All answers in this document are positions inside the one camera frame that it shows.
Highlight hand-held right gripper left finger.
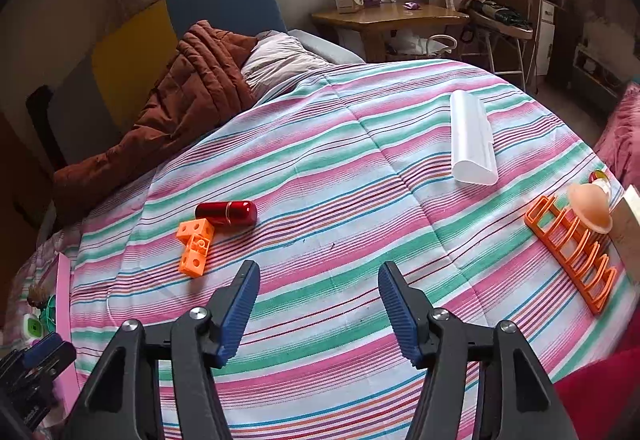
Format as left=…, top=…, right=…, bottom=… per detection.
left=65, top=260, right=262, bottom=440

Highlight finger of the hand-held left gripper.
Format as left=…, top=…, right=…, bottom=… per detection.
left=22, top=332, right=77, bottom=374

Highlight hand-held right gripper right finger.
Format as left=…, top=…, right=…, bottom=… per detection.
left=377, top=261, right=576, bottom=440

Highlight orange linked cubes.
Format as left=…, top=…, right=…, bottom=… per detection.
left=176, top=217, right=216, bottom=278

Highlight red glossy capsule case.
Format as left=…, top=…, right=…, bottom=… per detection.
left=195, top=200, right=258, bottom=227

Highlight green white small device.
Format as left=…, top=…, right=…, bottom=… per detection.
left=22, top=315, right=46, bottom=339

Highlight striped pink green bedspread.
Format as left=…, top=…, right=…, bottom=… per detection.
left=0, top=59, right=636, bottom=440

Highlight orange plastic rack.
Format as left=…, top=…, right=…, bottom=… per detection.
left=525, top=195, right=618, bottom=316

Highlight white plastic oblong case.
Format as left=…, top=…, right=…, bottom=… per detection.
left=450, top=90, right=499, bottom=186

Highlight peach silicone cup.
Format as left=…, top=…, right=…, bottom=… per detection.
left=566, top=183, right=614, bottom=235

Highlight person's red clothing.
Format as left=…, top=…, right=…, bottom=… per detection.
left=555, top=355, right=640, bottom=440

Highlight brown quilted blanket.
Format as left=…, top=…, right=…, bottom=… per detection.
left=52, top=20, right=261, bottom=221

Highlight brown cardboard box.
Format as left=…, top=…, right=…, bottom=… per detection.
left=610, top=185, right=640, bottom=272

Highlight grey pillow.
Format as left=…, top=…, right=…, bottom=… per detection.
left=240, top=31, right=332, bottom=97

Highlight white plastic bag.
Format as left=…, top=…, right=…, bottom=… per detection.
left=387, top=31, right=459, bottom=62

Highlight pink fluffy blanket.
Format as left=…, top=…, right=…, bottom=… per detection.
left=592, top=83, right=640, bottom=182

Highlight folding chair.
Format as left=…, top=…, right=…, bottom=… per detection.
left=460, top=0, right=544, bottom=92

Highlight wooden desk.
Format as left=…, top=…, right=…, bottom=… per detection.
left=311, top=3, right=471, bottom=64

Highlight white narrow cabinet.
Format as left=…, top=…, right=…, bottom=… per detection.
left=535, top=0, right=556, bottom=72

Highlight dark bag on chair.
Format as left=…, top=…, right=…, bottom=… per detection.
left=470, top=0, right=534, bottom=29

